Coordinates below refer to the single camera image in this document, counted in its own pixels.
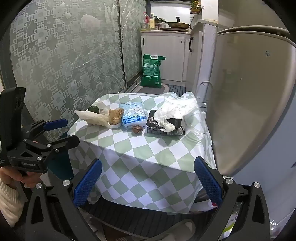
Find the dark striped floor mat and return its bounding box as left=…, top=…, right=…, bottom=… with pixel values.
left=76, top=84, right=222, bottom=240

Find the green white checked tablecloth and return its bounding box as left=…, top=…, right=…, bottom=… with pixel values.
left=67, top=91, right=218, bottom=215

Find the person's left forearm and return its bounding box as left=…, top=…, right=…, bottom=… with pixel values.
left=0, top=180, right=26, bottom=229

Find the white kitchen cabinet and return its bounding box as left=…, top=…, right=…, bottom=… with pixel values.
left=141, top=31, right=191, bottom=83

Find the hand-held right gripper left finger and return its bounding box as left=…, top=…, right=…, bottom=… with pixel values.
left=23, top=159, right=103, bottom=241

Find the clear plastic bag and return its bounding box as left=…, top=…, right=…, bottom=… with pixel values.
left=185, top=101, right=208, bottom=139

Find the beige refrigerator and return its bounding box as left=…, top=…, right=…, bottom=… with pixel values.
left=203, top=25, right=296, bottom=186

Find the black food packet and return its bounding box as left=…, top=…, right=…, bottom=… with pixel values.
left=146, top=110, right=185, bottom=136

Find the ginger root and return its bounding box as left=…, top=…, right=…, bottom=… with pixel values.
left=108, top=108, right=124, bottom=124

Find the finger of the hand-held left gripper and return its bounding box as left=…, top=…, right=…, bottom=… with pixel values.
left=22, top=118, right=68, bottom=141
left=24, top=134, right=80, bottom=163

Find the patterned glass sliding door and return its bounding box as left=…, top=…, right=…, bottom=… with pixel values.
left=119, top=0, right=143, bottom=82
left=9, top=0, right=127, bottom=131

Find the light slipper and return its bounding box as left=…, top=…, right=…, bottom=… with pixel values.
left=159, top=220, right=196, bottom=241

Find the white wrapper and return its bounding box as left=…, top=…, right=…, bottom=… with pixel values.
left=74, top=110, right=110, bottom=127

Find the teal trash bin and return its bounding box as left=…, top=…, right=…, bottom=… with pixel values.
left=47, top=151, right=75, bottom=180

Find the hanging wire basket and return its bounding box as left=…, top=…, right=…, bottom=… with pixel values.
left=190, top=1, right=202, bottom=15

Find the frying pan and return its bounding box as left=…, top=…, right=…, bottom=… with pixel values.
left=168, top=21, right=191, bottom=29

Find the beige counter cabinet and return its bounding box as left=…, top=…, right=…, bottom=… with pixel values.
left=185, top=19, right=220, bottom=99

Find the white plastic bag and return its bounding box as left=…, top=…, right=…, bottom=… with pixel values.
left=154, top=96, right=197, bottom=132

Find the green rice bag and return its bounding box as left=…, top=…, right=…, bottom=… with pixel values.
left=141, top=54, right=166, bottom=89

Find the oval floor mat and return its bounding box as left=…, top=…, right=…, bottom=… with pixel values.
left=139, top=82, right=171, bottom=96

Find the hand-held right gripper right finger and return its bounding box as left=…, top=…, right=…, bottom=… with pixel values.
left=194, top=157, right=271, bottom=241

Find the white green packet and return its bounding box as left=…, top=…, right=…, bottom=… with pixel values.
left=218, top=201, right=244, bottom=241

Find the person's left hand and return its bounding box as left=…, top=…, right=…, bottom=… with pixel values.
left=0, top=166, right=43, bottom=189

